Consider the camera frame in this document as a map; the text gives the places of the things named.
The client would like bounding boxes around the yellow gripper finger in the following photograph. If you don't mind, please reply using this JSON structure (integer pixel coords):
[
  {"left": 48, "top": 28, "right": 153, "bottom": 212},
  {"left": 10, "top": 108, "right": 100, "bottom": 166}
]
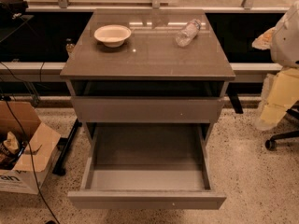
[
  {"left": 252, "top": 27, "right": 276, "bottom": 50},
  {"left": 254, "top": 68, "right": 299, "bottom": 131}
]

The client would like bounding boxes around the clear plastic water bottle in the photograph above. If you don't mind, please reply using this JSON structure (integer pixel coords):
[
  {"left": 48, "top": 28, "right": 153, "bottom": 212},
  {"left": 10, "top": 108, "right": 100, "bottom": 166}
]
[{"left": 175, "top": 19, "right": 201, "bottom": 48}]

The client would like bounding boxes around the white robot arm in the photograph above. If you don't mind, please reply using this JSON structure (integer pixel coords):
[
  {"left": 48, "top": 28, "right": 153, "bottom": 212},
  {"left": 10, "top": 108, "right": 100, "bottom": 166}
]
[{"left": 252, "top": 1, "right": 299, "bottom": 131}]

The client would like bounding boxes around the grey drawer cabinet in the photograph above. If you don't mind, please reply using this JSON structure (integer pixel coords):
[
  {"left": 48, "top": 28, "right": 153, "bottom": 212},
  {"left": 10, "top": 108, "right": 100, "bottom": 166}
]
[{"left": 61, "top": 8, "right": 235, "bottom": 138}]

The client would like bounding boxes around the open grey lower drawer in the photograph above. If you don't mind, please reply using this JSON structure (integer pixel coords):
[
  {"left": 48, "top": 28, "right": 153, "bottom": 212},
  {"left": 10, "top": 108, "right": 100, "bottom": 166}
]
[{"left": 68, "top": 124, "right": 226, "bottom": 210}]

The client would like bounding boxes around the closed grey upper drawer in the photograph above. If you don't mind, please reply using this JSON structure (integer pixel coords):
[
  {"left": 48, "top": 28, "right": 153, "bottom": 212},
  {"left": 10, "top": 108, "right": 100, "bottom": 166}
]
[{"left": 71, "top": 96, "right": 223, "bottom": 123}]

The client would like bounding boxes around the small bottle behind cabinet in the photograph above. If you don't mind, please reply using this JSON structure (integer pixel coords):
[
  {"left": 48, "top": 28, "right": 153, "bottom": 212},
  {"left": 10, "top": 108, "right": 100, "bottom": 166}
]
[{"left": 65, "top": 38, "right": 75, "bottom": 54}]

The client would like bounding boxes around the black office chair base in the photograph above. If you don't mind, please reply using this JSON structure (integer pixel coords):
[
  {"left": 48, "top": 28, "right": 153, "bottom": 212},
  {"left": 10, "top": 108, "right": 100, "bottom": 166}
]
[{"left": 264, "top": 108, "right": 299, "bottom": 151}]

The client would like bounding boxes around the white paper bowl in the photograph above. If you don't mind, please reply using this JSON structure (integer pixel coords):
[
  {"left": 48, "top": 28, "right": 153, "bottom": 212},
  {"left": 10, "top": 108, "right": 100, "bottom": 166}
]
[{"left": 93, "top": 25, "right": 132, "bottom": 48}]

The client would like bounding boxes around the black table leg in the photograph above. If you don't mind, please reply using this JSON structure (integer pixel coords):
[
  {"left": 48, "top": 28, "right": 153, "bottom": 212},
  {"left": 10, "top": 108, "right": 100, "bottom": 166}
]
[{"left": 52, "top": 119, "right": 81, "bottom": 176}]

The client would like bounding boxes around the open cardboard box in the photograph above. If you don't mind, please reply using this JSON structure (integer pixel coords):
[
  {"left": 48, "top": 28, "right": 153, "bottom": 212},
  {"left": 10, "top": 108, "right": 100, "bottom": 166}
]
[{"left": 0, "top": 101, "right": 61, "bottom": 194}]

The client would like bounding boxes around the black bag on desk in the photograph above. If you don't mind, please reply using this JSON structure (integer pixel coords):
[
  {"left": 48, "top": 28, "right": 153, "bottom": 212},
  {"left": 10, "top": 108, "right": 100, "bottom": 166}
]
[{"left": 0, "top": 0, "right": 28, "bottom": 22}]

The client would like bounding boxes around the crumpled snack bag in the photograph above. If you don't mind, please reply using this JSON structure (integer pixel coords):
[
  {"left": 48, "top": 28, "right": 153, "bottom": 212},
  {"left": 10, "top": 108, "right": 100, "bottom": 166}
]
[{"left": 0, "top": 132, "right": 21, "bottom": 169}]

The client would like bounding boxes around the black cable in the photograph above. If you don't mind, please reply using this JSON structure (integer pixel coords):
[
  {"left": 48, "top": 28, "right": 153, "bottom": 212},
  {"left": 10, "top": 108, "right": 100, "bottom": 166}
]
[{"left": 0, "top": 61, "right": 61, "bottom": 224}]

